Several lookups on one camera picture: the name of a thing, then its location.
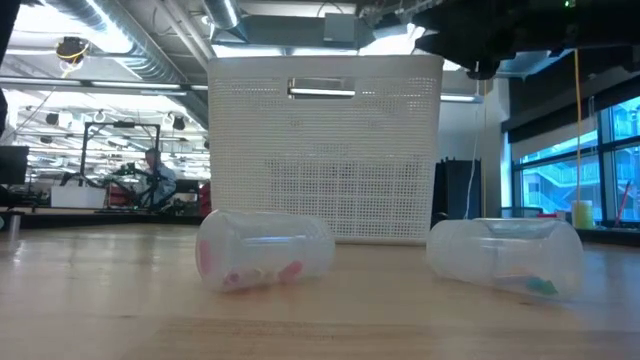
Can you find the black background rig frame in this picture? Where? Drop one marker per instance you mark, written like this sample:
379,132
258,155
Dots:
120,124

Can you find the round silver air duct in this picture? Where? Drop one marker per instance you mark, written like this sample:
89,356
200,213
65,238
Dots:
222,12

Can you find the person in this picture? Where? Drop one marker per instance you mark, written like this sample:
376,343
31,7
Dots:
152,159

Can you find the black panel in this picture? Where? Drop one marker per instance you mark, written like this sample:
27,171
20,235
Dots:
465,190

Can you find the long ceiling light bar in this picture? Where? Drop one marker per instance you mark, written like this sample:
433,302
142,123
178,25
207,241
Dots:
125,85

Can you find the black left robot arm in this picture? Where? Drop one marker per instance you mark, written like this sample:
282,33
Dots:
6,30

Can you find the yellow-green spool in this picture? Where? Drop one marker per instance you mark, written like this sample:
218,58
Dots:
582,215

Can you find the clear vial pink contents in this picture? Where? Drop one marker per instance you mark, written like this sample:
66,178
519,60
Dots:
260,250

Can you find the black aluminium table frame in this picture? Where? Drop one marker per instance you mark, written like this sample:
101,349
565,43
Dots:
100,220

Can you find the clear vial green contents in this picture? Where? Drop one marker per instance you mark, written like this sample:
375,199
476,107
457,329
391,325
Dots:
500,255

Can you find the grey junction box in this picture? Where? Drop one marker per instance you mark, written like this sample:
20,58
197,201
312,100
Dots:
340,27

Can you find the black monitor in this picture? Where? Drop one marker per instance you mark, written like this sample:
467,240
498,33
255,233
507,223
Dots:
12,165

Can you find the white box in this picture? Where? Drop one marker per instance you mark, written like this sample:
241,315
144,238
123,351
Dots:
77,197

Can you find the white perforated plastic basket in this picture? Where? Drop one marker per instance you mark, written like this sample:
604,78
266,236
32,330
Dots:
325,175

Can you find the red tool chest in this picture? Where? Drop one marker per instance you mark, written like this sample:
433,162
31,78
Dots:
205,197

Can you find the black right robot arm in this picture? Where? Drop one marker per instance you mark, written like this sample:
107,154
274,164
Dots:
500,30

